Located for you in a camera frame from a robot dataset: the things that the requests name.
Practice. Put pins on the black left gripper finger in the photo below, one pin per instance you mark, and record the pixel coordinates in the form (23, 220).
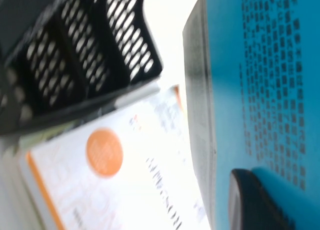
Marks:
(247, 205)

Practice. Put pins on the blue grey DTC book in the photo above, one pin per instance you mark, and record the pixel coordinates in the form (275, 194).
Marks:
(250, 77)

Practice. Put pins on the white orange ROS2 book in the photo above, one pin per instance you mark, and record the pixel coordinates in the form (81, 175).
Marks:
(112, 185)

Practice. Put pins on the black plastic book stand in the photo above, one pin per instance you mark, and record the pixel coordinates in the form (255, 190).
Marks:
(75, 52)

